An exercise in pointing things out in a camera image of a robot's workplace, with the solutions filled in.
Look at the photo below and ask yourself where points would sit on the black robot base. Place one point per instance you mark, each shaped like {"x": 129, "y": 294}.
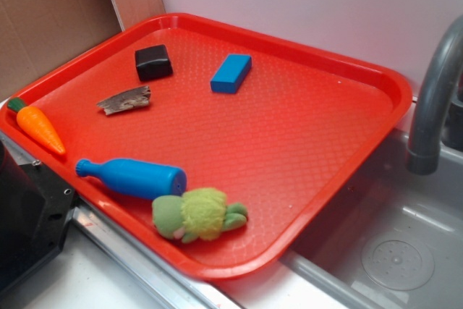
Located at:
{"x": 36, "y": 208}

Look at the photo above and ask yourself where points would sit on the blue rectangular block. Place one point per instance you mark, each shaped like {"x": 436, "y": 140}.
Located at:
{"x": 231, "y": 73}

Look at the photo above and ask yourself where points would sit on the black square block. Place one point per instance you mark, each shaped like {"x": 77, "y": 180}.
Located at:
{"x": 153, "y": 63}

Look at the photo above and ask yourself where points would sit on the green plush toy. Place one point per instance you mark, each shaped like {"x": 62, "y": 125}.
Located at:
{"x": 203, "y": 214}

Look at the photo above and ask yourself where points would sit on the grey wood bark piece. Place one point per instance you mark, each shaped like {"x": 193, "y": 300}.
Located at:
{"x": 126, "y": 101}

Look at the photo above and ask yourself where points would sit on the blue toy bottle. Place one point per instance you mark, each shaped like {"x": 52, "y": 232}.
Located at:
{"x": 138, "y": 179}

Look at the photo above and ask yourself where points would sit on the grey toy sink basin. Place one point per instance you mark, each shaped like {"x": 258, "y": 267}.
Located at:
{"x": 388, "y": 238}

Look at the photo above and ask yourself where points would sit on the grey toy faucet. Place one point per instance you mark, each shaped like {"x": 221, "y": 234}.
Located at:
{"x": 437, "y": 118}

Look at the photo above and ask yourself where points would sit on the orange toy carrot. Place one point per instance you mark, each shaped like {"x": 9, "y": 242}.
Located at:
{"x": 36, "y": 125}

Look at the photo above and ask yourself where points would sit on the brown cardboard panel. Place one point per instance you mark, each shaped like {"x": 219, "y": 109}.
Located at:
{"x": 38, "y": 36}

